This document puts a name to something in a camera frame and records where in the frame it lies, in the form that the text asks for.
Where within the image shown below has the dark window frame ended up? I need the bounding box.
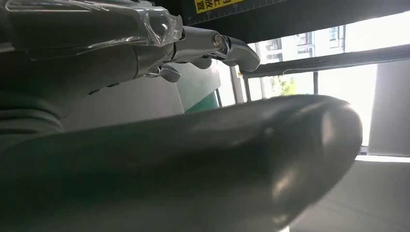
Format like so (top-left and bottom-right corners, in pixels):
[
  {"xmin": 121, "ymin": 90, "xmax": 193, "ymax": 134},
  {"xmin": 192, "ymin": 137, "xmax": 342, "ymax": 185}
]
[{"xmin": 230, "ymin": 43, "xmax": 410, "ymax": 104}]

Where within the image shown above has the black inbound scanner machine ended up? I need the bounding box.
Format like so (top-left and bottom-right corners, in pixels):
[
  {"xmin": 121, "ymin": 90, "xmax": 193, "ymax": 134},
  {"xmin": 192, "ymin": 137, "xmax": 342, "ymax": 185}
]
[{"xmin": 150, "ymin": 0, "xmax": 410, "ymax": 44}]

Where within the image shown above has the yellow warning label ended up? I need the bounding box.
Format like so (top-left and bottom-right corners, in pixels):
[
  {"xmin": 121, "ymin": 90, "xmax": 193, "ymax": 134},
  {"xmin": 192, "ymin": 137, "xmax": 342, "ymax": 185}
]
[{"xmin": 194, "ymin": 0, "xmax": 245, "ymax": 15}]

